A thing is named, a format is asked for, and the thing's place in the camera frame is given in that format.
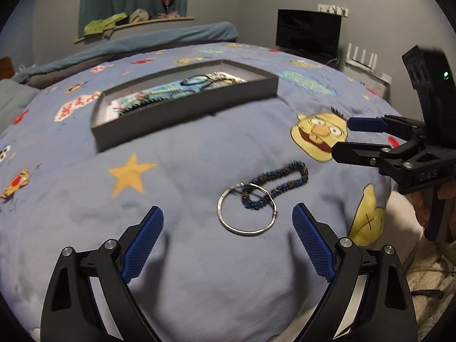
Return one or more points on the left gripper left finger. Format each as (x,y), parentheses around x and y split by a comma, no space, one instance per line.
(70,311)

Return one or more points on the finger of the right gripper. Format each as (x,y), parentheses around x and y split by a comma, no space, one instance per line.
(397,126)
(362,154)

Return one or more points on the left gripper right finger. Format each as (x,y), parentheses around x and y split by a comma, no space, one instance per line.
(386,310)

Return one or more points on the pearl hair clip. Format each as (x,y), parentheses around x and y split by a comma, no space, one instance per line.
(166,89)

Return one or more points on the person's right hand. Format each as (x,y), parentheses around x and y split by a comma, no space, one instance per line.
(423,212)

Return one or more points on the white wifi router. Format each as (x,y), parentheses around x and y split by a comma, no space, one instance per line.
(360,66)

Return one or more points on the black monitor screen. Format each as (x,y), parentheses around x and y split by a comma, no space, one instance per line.
(314,35)

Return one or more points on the grey cardboard tray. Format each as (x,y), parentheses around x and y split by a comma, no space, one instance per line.
(109,131)

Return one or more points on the blue cartoon bed sheet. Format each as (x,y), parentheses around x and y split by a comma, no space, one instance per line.
(201,282)

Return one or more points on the blue folded blanket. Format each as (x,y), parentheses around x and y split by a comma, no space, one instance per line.
(215,32)

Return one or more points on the colourful printed paper sheet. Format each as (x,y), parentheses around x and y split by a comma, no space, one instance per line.
(136,99)

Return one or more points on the grey pillow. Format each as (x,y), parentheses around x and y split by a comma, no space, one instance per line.
(14,98)

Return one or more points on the grey folded blanket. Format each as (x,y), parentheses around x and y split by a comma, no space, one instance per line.
(41,81)

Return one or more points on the wooden headboard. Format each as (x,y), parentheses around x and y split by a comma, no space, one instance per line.
(6,68)

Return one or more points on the beige cloth on sill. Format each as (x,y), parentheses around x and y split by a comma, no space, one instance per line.
(138,15)

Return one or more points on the wooden window sill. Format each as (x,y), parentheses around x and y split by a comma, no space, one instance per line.
(109,32)

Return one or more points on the green cloth on sill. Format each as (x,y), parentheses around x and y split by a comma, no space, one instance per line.
(101,25)

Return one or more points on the white wall hook rack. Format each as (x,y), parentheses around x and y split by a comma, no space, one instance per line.
(333,9)

